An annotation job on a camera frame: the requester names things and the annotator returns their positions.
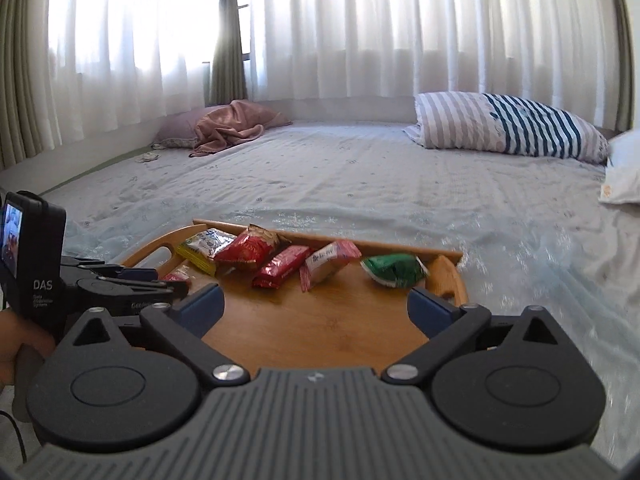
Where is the red white small snack packet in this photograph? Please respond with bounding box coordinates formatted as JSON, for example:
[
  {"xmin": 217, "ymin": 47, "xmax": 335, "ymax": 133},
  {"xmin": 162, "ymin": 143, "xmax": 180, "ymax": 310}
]
[{"xmin": 299, "ymin": 240, "xmax": 361, "ymax": 292}]

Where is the pink crumpled blanket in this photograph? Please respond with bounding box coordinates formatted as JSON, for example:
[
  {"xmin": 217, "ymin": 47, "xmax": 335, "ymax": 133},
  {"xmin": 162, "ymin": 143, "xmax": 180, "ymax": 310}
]
[{"xmin": 190, "ymin": 100, "xmax": 292, "ymax": 157}]

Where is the red clear biscuit pack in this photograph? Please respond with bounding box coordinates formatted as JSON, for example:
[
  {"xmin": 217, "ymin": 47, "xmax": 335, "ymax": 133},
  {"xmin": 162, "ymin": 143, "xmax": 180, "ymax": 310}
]
[{"xmin": 162, "ymin": 266, "xmax": 192, "ymax": 287}]

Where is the green snack packet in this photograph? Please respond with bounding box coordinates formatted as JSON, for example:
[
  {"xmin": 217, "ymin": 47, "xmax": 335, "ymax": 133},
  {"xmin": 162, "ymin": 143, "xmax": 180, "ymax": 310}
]
[{"xmin": 360, "ymin": 254, "xmax": 428, "ymax": 288}]

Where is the white sheer curtain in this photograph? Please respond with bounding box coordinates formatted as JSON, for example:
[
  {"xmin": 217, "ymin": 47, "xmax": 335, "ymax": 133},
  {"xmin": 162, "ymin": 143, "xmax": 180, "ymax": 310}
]
[{"xmin": 29, "ymin": 0, "xmax": 631, "ymax": 148}]

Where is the green drape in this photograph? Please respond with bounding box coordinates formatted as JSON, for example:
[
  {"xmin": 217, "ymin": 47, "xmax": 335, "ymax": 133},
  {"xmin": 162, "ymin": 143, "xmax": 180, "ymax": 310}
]
[{"xmin": 208, "ymin": 0, "xmax": 247, "ymax": 105}]

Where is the purple pillow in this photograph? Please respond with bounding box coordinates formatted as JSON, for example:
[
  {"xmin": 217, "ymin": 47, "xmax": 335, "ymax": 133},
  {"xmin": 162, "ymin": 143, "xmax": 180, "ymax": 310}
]
[{"xmin": 153, "ymin": 106, "xmax": 216, "ymax": 150}]

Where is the light blue lace bedspread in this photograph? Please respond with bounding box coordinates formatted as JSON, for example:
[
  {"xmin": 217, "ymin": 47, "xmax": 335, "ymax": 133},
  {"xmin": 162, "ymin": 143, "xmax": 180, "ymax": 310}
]
[{"xmin": 47, "ymin": 122, "xmax": 639, "ymax": 465}]

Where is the yellow Americ cracker pack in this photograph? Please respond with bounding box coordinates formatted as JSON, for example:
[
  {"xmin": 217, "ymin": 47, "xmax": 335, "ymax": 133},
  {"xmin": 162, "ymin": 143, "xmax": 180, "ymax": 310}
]
[{"xmin": 176, "ymin": 228, "xmax": 235, "ymax": 276}]

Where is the striped pillow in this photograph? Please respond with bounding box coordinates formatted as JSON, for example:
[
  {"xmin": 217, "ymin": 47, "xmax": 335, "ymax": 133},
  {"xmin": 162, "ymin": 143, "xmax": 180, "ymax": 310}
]
[{"xmin": 404, "ymin": 91, "xmax": 608, "ymax": 165}]

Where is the red pillow snack bag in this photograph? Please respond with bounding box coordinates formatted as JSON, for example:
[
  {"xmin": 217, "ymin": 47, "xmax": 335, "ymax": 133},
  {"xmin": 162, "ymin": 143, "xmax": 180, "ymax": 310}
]
[{"xmin": 214, "ymin": 224, "xmax": 288, "ymax": 270}]

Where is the person left hand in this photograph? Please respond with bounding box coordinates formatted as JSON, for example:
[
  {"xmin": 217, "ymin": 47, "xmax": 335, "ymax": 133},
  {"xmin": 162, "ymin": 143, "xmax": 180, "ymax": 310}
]
[{"xmin": 0, "ymin": 310, "xmax": 55, "ymax": 387}]

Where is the red foil snack bar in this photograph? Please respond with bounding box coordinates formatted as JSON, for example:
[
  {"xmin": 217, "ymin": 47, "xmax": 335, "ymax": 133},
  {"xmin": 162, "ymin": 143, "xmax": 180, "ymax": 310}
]
[{"xmin": 252, "ymin": 245, "xmax": 311, "ymax": 289}]

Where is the wooden serving tray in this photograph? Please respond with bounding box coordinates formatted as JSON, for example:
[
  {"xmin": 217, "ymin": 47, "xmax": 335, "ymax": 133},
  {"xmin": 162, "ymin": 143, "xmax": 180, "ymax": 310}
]
[{"xmin": 120, "ymin": 219, "xmax": 469, "ymax": 376}]

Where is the small trinket on bed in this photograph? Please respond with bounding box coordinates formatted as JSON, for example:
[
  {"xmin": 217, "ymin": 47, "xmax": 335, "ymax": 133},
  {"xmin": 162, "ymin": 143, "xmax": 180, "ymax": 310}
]
[{"xmin": 136, "ymin": 152, "xmax": 160, "ymax": 164}]

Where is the white plastic bag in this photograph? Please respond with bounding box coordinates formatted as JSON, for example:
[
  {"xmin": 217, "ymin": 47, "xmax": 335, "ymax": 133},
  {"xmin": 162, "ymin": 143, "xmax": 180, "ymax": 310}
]
[{"xmin": 599, "ymin": 129, "xmax": 640, "ymax": 205}]

